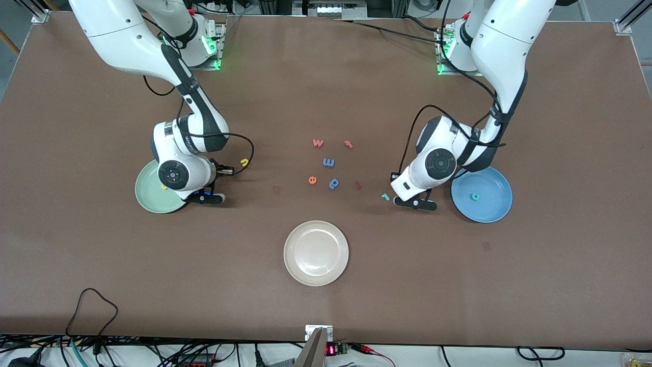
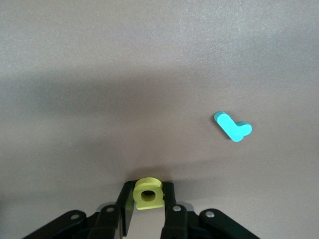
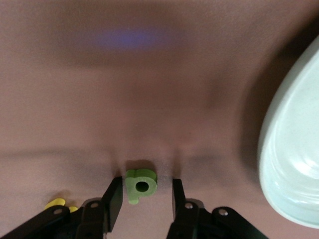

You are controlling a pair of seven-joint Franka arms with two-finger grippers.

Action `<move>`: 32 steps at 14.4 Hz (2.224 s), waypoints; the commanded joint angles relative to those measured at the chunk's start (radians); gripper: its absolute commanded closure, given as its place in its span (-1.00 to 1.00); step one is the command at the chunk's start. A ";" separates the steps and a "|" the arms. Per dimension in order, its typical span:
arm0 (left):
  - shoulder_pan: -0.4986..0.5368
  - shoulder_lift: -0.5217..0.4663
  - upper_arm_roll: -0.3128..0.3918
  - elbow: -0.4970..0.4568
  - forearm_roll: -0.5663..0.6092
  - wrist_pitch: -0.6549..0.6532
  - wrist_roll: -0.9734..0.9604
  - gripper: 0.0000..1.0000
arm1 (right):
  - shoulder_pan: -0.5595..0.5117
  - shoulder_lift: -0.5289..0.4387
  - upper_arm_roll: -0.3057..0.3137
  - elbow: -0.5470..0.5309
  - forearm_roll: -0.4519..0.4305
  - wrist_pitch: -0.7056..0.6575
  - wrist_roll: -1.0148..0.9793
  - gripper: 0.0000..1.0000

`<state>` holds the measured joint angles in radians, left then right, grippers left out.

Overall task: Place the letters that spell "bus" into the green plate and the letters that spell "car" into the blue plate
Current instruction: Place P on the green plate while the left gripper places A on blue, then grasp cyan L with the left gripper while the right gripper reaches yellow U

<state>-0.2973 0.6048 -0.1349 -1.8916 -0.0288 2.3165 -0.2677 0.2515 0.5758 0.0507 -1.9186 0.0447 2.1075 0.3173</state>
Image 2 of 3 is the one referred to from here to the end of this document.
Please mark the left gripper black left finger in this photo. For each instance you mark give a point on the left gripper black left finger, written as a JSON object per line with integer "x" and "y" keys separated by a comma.
{"x": 107, "y": 224}

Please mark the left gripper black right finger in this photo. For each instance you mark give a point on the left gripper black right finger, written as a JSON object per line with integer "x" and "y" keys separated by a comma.
{"x": 177, "y": 224}

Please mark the yellow letter a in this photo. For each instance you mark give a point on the yellow letter a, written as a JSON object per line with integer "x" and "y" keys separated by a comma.
{"x": 139, "y": 200}

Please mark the teal letter r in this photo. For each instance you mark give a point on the teal letter r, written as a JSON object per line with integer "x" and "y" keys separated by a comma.
{"x": 230, "y": 129}

